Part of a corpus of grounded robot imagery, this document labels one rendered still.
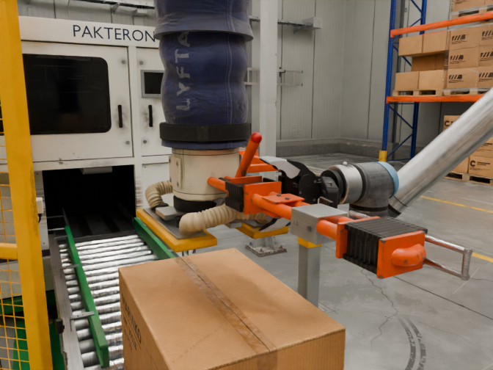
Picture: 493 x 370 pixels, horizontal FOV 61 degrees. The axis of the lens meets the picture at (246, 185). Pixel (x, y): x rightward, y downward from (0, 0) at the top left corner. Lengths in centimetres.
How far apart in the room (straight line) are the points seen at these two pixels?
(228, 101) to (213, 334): 52
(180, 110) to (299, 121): 1107
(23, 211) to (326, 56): 1163
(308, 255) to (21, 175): 98
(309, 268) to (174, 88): 88
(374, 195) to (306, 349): 37
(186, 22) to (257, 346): 70
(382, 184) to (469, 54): 799
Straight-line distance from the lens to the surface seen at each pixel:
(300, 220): 67
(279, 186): 83
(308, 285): 161
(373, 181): 98
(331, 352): 102
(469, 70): 890
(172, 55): 99
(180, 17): 98
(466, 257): 55
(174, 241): 92
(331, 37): 1280
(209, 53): 96
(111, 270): 248
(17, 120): 138
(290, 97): 1178
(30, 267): 147
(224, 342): 94
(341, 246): 58
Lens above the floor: 144
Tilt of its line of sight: 11 degrees down
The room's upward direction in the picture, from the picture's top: straight up
